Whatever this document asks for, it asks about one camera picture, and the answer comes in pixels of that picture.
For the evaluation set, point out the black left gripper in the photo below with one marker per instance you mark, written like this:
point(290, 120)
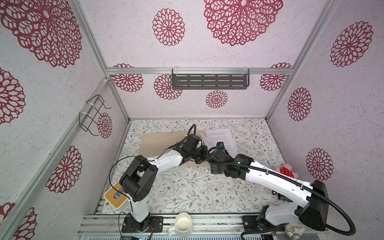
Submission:
point(204, 151)

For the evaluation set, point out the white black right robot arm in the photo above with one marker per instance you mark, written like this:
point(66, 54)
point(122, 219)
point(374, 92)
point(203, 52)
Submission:
point(308, 205)

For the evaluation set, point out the white wooden-top tissue box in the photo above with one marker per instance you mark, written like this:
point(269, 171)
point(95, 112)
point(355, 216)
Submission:
point(114, 197)

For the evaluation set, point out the white ceramic mug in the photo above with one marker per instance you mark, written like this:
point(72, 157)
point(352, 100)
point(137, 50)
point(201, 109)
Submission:
point(183, 226)

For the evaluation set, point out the beige manila folder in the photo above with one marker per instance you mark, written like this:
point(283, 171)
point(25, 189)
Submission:
point(153, 144)

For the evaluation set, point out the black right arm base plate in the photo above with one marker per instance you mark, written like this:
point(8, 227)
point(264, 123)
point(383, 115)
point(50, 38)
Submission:
point(258, 223)

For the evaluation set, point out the black wire wall rack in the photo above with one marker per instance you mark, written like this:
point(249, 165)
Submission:
point(96, 120)

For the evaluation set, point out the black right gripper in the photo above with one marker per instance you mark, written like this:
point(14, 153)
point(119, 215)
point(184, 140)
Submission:
point(213, 169)

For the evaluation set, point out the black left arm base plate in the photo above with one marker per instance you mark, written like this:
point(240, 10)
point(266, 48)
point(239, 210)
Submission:
point(151, 224)

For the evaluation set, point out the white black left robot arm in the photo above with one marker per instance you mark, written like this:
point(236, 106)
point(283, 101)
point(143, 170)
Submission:
point(138, 179)

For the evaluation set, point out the grey slotted wall shelf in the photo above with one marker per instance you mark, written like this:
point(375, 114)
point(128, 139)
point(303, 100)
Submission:
point(210, 81)

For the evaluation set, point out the pink pig plush toy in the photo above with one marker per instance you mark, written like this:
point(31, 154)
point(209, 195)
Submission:
point(287, 170)

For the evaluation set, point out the white printed text sheet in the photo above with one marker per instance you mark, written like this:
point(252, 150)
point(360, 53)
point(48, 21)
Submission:
point(212, 137)

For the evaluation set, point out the marbled patterned cup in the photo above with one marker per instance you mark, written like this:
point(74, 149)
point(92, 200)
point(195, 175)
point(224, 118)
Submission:
point(295, 230)

